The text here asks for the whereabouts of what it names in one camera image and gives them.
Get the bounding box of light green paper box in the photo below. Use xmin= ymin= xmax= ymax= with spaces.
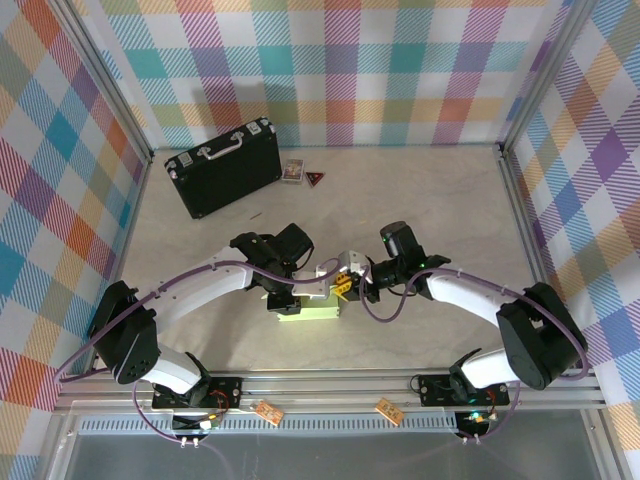
xmin=277 ymin=294 xmax=342 ymax=324

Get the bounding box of small playing card box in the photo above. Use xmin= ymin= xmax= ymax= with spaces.
xmin=281 ymin=157 xmax=306 ymax=185

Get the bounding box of orange printed tag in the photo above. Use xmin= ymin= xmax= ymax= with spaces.
xmin=252 ymin=399 xmax=285 ymax=426
xmin=374 ymin=397 xmax=404 ymax=426

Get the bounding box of black briefcase with silver handle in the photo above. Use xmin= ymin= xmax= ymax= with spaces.
xmin=165 ymin=117 xmax=284 ymax=220

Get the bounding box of aluminium base frame rail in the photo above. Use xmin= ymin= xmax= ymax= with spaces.
xmin=52 ymin=329 xmax=607 ymax=417

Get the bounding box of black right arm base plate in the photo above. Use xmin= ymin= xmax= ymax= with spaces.
xmin=417 ymin=372 xmax=511 ymax=407

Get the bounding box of aluminium side frame rail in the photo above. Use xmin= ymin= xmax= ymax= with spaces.
xmin=492 ymin=143 xmax=574 ymax=369

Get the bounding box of grey slotted cable duct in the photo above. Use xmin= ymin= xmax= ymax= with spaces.
xmin=79 ymin=417 xmax=459 ymax=436

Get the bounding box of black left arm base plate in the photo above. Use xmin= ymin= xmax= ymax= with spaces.
xmin=152 ymin=375 xmax=245 ymax=412

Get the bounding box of aluminium right corner post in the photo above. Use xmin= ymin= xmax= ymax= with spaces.
xmin=492 ymin=0 xmax=601 ymax=156

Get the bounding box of aluminium corner post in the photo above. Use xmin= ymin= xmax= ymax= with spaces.
xmin=47 ymin=0 xmax=155 ymax=165
xmin=492 ymin=0 xmax=601 ymax=156

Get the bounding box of aluminium left corner post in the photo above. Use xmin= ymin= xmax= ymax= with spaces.
xmin=47 ymin=0 xmax=155 ymax=165

